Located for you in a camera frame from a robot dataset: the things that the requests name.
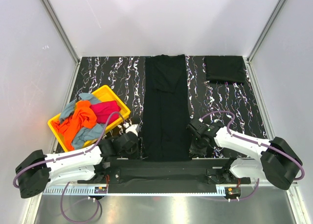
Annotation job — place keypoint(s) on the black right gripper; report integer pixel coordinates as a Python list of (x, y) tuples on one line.
[(195, 152)]

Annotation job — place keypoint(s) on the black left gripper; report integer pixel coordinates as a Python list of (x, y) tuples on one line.
[(135, 155)]

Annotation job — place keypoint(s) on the black t-shirt with blue logo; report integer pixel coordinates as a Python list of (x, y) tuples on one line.
[(165, 111)]

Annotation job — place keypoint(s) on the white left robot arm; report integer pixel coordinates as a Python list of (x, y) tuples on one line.
[(87, 166)]

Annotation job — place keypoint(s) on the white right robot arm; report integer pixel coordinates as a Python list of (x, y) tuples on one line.
[(273, 160)]

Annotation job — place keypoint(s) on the light blue grey t-shirt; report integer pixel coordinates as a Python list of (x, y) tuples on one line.
[(85, 134)]

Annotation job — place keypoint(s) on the red t-shirt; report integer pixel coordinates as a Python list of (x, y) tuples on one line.
[(103, 110)]

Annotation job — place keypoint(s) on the orange t-shirt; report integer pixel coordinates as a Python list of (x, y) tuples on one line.
[(72, 119)]

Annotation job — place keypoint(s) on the yellow plastic bin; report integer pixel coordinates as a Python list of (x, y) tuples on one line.
[(104, 94)]

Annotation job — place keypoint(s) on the folded black t-shirt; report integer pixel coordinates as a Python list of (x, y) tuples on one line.
[(229, 69)]

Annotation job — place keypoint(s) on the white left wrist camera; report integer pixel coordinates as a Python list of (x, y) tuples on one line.
[(134, 128)]

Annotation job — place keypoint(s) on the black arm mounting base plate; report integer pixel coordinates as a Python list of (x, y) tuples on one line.
[(159, 173)]

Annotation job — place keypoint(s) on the aluminium frame post left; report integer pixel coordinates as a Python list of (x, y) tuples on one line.
[(60, 30)]

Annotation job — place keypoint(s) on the aluminium frame post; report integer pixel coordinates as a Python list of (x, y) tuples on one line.
[(60, 30), (271, 20)]

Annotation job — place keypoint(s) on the aluminium frame post right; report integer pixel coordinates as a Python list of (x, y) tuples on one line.
[(271, 20)]

